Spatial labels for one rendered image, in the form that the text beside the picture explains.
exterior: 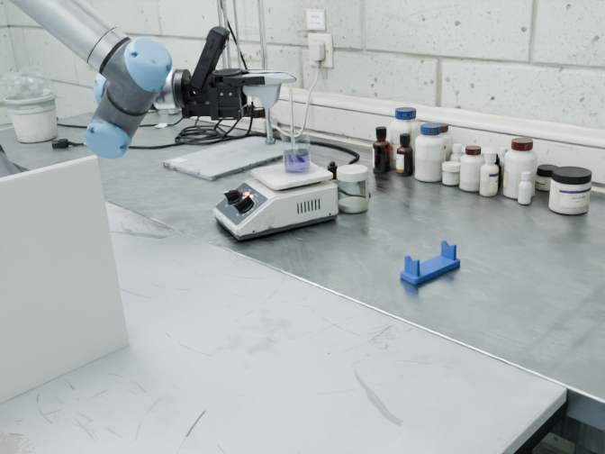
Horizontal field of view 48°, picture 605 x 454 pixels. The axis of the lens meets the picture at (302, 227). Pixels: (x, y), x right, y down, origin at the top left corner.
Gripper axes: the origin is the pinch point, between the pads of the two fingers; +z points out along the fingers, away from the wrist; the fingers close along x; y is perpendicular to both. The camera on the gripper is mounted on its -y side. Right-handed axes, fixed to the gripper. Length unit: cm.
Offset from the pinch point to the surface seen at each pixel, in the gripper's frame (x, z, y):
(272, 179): 6.0, -2.7, 17.3
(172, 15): -103, -57, -3
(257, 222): 12.2, -4.4, 23.0
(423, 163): -19.4, 24.0, 21.7
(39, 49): -166, -143, 14
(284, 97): -66, -14, 17
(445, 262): 22.8, 27.0, 24.8
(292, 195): 7.8, 1.0, 19.5
